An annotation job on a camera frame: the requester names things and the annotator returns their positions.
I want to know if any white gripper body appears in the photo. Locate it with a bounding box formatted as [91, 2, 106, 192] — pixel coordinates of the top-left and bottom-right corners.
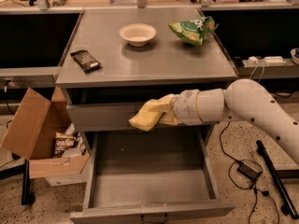
[173, 90, 200, 126]

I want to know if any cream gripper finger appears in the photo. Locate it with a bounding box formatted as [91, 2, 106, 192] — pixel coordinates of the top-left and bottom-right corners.
[149, 94, 175, 113]
[160, 112, 179, 125]

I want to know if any yellow green sponge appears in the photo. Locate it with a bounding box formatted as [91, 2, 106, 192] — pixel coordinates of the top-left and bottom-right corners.
[129, 99, 163, 132]

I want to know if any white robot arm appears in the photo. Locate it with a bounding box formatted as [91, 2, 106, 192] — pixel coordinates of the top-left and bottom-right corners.
[149, 79, 299, 162]

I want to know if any grey upper closed drawer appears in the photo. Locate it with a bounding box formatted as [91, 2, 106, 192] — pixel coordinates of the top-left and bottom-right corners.
[67, 95, 224, 131]

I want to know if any grey open middle drawer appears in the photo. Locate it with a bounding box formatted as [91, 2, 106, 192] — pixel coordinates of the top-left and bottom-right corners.
[70, 126, 235, 224]

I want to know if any grey drawer cabinet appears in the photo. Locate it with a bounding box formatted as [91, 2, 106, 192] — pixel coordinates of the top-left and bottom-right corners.
[55, 7, 238, 224]

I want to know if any white paper bowl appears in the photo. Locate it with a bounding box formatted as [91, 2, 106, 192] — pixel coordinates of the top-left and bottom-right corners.
[120, 23, 156, 47]

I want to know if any green chip bag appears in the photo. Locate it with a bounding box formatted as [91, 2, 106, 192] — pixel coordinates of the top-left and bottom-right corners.
[168, 16, 218, 46]

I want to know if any white power strip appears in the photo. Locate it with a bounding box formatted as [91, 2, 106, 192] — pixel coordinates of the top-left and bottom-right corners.
[247, 56, 286, 66]

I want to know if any black power adapter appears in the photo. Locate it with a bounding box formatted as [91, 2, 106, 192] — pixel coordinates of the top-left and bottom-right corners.
[237, 162, 262, 181]

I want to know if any black snack bar packet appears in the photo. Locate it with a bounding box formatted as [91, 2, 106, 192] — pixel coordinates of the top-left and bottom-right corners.
[70, 49, 100, 73]

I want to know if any white cup in box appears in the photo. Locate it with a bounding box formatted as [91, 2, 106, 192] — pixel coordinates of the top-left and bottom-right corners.
[62, 148, 81, 158]

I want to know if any brown snack bag in box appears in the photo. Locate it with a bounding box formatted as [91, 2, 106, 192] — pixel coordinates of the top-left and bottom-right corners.
[54, 133, 75, 158]

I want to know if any brown cardboard box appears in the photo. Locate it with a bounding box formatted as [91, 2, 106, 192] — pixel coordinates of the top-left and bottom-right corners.
[1, 88, 89, 179]

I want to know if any black floor stand leg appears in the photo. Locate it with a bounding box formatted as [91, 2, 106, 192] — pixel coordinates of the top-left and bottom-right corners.
[256, 140, 299, 219]

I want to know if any black stand left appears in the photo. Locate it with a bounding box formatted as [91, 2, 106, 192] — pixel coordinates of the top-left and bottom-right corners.
[0, 160, 36, 205]

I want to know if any black power cable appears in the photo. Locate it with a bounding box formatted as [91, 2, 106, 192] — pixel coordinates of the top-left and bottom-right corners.
[218, 121, 280, 224]

